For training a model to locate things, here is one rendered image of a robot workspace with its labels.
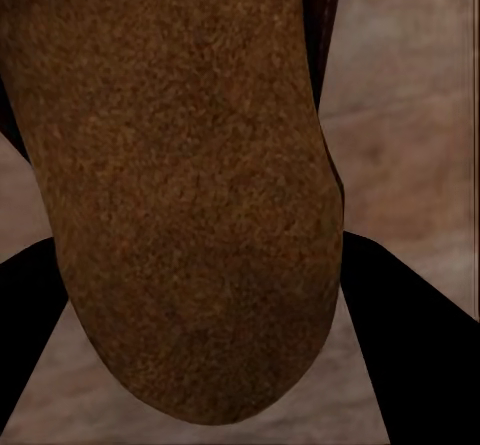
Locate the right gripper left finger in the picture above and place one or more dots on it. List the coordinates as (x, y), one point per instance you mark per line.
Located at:
(32, 298)

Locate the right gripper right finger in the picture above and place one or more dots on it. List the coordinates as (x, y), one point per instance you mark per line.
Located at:
(421, 350)

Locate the sandal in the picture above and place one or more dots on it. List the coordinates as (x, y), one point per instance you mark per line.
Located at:
(197, 213)

